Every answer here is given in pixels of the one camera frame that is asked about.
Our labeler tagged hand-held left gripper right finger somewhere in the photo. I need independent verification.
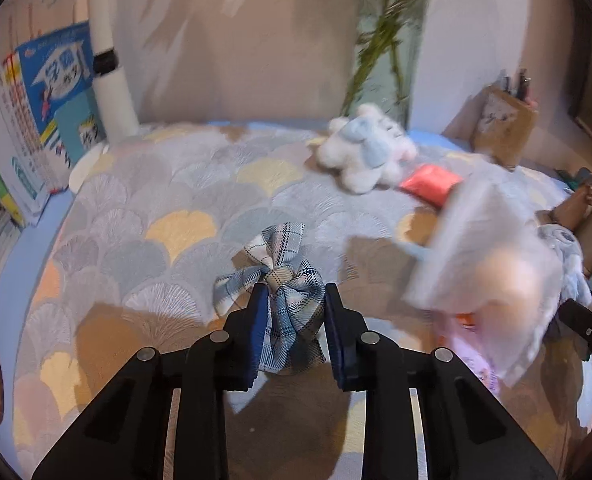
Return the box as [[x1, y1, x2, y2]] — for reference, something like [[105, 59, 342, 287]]
[[324, 282, 559, 480]]

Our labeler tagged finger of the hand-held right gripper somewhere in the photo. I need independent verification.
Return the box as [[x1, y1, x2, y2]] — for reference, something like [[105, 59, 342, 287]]
[[558, 299, 592, 377]]

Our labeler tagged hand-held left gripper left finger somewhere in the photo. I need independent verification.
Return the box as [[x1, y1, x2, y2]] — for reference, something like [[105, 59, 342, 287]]
[[31, 282, 269, 480]]

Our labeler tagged blue plaid bow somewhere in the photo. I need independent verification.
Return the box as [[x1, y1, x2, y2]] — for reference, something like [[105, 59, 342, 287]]
[[212, 222, 328, 374]]

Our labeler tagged translucent white packet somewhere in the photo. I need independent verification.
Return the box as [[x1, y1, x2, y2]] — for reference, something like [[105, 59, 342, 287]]
[[406, 170, 564, 389]]

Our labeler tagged red packet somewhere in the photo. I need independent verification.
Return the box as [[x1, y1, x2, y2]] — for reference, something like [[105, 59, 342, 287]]
[[398, 164, 464, 207]]

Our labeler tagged white plush toy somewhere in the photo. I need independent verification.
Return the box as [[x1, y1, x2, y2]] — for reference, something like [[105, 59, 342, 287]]
[[316, 103, 419, 195]]

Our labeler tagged brown round handbag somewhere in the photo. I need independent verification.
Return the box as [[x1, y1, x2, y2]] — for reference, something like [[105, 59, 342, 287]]
[[548, 182, 592, 241]]

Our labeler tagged pink printed pouch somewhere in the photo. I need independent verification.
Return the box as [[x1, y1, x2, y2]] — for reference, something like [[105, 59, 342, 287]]
[[438, 332, 502, 397]]

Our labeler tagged fan-patterned tablecloth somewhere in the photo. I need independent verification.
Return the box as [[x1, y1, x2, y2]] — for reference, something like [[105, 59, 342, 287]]
[[0, 120, 592, 480]]

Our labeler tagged wooden pen holder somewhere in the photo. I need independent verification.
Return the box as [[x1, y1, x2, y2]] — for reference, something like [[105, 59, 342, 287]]
[[471, 85, 537, 169]]

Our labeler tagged bunch of pens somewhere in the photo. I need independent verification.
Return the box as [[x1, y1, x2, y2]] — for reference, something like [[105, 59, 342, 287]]
[[496, 69, 538, 109]]

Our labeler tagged white desk lamp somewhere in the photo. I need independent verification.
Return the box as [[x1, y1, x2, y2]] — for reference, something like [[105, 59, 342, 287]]
[[68, 0, 140, 194]]

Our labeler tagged row of books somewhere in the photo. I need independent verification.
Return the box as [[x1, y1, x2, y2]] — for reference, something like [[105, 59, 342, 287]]
[[0, 0, 108, 283]]

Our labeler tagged glass vase with green plants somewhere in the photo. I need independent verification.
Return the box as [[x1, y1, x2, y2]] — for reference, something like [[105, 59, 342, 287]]
[[341, 0, 442, 117]]

